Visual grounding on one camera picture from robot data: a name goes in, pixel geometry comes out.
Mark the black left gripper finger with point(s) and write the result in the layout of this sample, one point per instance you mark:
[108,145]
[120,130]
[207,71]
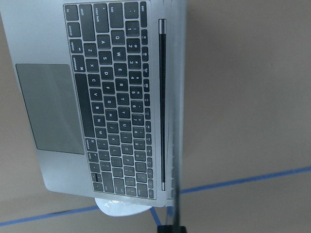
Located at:
[172,222]

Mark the white computer mouse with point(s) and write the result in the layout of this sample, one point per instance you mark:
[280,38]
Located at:
[116,208]

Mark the grey laptop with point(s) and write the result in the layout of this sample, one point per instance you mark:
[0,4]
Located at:
[102,82]

